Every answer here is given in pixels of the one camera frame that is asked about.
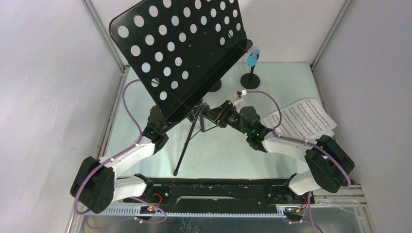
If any aluminium frame rail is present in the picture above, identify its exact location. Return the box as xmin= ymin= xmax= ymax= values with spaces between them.
xmin=66 ymin=185 xmax=372 ymax=233

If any blue toy microphone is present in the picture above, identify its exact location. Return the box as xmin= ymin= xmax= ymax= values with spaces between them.
xmin=246 ymin=49 xmax=260 ymax=67

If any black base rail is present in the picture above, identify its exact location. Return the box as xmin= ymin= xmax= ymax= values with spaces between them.
xmin=141 ymin=177 xmax=315 ymax=215

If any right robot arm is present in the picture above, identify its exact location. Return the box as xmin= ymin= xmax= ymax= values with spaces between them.
xmin=202 ymin=100 xmax=355 ymax=203

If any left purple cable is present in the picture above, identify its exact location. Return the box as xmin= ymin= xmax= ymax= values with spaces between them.
xmin=73 ymin=79 xmax=168 ymax=224

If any sheet music page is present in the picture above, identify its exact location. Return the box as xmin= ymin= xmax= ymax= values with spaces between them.
xmin=276 ymin=98 xmax=338 ymax=141
xmin=263 ymin=111 xmax=335 ymax=142

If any black music stand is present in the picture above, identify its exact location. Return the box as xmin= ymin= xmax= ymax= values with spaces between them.
xmin=108 ymin=0 xmax=254 ymax=177

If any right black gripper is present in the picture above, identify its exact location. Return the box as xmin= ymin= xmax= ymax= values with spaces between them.
xmin=201 ymin=100 xmax=250 ymax=136

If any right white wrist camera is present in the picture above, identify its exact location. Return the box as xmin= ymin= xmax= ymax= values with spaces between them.
xmin=233 ymin=90 xmax=247 ymax=110

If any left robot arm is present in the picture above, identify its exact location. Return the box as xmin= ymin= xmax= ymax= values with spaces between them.
xmin=70 ymin=105 xmax=169 ymax=215

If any right black microphone stand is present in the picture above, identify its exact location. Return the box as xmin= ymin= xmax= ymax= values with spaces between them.
xmin=240 ymin=66 xmax=260 ymax=90

